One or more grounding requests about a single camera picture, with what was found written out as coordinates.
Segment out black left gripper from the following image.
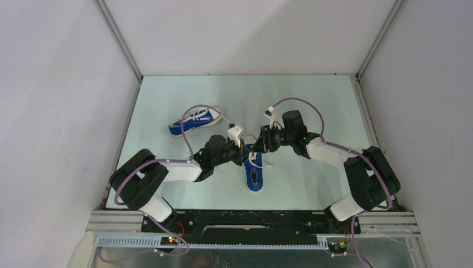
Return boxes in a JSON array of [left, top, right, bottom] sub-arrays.
[[212, 137, 253, 168]]

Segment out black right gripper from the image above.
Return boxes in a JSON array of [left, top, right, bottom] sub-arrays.
[[250, 125, 295, 154]]

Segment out white shoelace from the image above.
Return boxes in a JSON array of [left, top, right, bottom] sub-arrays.
[[248, 152, 273, 169]]

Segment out blue sneaker laces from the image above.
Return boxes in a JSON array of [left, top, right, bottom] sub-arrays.
[[168, 107, 222, 137], [244, 158, 263, 193]]

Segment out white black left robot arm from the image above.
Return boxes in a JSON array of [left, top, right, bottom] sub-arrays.
[[109, 135, 249, 233]]

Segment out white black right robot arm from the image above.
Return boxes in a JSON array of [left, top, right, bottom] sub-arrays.
[[252, 107, 401, 233]]

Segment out blue sneaker tied laces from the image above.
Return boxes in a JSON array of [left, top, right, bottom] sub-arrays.
[[168, 107, 222, 137]]

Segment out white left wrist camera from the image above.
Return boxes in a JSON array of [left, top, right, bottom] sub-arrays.
[[227, 123, 245, 146]]

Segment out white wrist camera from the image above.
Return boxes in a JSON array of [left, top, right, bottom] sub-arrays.
[[227, 123, 245, 146], [264, 106, 284, 129]]

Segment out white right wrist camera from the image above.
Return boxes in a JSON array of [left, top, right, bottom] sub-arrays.
[[264, 106, 284, 129]]

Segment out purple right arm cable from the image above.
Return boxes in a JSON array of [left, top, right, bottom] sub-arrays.
[[271, 97, 394, 268]]

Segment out grey slotted cable duct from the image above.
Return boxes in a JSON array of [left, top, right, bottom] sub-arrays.
[[96, 236, 329, 249]]

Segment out aluminium frame rail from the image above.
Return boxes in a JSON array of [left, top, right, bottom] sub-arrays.
[[93, 0, 143, 83]]

